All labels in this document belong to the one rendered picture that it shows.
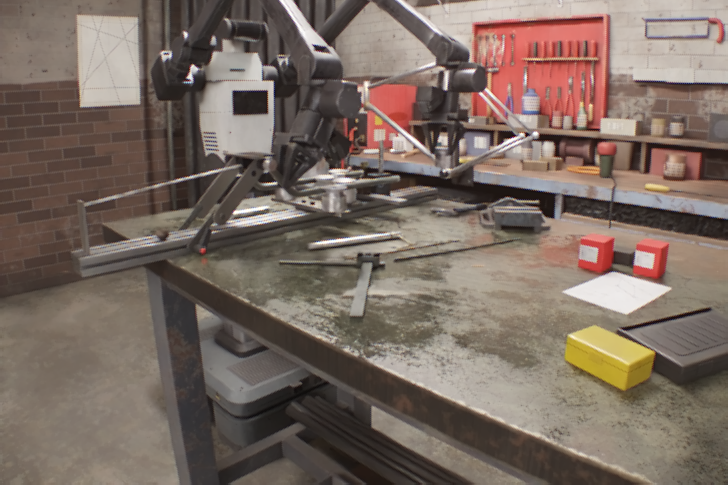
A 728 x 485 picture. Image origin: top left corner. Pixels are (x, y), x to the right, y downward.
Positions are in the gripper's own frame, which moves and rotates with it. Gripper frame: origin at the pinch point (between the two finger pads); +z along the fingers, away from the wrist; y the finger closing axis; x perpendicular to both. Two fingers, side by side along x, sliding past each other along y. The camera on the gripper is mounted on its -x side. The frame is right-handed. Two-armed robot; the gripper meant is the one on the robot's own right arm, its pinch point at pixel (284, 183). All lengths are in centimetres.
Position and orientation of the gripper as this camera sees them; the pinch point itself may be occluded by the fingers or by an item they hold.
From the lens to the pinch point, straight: 99.8
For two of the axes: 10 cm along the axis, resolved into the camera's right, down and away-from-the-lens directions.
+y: -7.1, -1.5, 6.9
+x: -6.1, -3.6, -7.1
